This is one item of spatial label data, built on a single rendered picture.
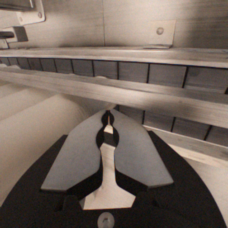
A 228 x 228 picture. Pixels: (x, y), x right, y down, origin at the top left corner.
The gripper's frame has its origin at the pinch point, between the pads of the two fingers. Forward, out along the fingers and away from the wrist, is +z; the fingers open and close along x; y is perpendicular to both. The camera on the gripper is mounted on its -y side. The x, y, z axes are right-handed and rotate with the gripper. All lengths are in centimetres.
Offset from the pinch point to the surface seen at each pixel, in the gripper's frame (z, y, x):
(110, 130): 2.3, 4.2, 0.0
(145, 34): 9.0, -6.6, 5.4
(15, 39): 12.2, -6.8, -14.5
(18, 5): 16.8, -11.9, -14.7
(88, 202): 3.5, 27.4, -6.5
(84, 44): 14.3, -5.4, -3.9
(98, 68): 6.9, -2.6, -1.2
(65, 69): 10.1, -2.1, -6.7
